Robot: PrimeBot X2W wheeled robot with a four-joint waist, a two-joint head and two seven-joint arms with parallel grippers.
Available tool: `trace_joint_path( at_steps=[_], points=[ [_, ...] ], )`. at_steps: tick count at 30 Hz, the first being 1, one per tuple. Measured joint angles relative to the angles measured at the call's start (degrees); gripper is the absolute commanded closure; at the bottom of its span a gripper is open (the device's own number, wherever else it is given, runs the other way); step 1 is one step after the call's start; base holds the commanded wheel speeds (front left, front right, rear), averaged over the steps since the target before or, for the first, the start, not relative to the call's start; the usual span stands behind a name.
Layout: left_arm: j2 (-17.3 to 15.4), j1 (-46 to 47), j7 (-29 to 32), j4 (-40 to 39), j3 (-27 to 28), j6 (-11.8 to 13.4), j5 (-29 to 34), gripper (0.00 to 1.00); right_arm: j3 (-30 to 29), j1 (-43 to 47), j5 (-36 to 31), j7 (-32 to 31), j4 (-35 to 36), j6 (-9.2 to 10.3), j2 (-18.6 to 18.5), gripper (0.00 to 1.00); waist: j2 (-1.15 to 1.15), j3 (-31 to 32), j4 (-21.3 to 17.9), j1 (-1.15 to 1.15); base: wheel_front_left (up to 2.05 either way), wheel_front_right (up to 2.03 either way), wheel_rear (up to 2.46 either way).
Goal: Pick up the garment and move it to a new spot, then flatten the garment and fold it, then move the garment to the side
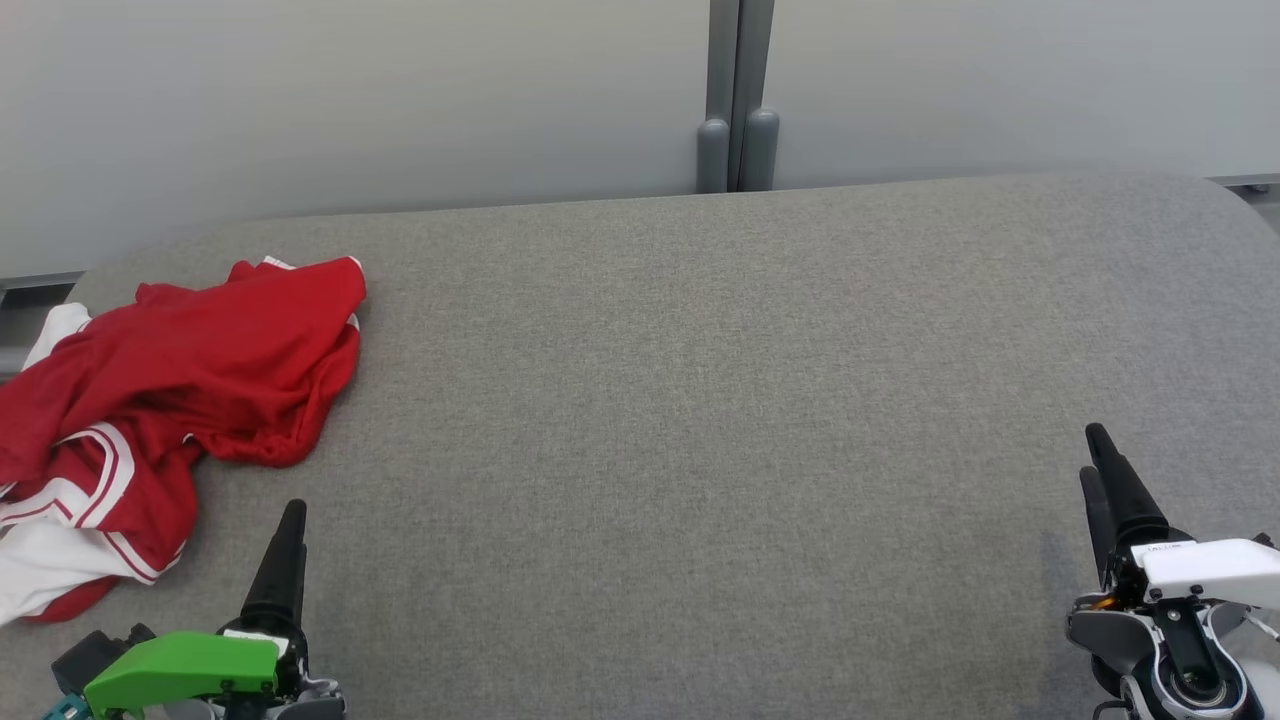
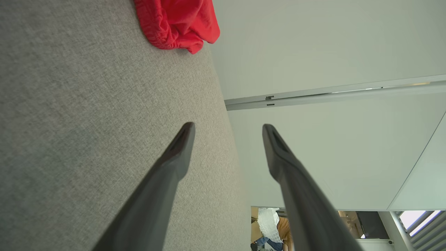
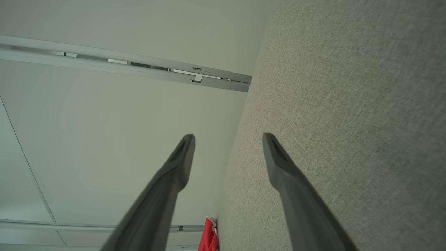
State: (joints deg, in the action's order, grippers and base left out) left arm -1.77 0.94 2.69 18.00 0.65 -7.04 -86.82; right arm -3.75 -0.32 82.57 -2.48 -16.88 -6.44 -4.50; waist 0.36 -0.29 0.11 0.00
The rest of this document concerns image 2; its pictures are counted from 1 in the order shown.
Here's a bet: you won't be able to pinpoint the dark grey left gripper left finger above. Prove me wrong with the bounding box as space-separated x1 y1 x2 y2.
91 121 196 251

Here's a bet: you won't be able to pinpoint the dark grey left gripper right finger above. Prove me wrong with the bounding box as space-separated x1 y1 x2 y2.
261 123 365 251

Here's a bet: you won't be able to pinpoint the orange brown garment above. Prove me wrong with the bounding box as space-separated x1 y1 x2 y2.
278 216 294 251

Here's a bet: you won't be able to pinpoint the white quilted cloth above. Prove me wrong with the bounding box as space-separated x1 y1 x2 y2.
257 207 281 243

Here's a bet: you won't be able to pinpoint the blue cloth item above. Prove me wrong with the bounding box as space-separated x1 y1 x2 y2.
255 237 283 251

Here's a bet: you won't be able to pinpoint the brown cardboard box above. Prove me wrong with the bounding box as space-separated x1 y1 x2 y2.
251 206 264 243

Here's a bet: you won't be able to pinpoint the black monitor screen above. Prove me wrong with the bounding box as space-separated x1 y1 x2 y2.
355 211 390 239

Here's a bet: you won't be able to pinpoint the grey fabric sofa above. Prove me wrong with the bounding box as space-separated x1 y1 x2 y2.
0 0 252 251

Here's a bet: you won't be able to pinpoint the grey window blinds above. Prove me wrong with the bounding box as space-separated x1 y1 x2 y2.
395 210 446 251

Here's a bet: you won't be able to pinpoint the red crinkled garment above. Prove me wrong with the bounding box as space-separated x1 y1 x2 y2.
133 0 221 55

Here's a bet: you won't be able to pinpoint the grey aluminium partition post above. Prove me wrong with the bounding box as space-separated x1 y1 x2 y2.
225 74 446 111

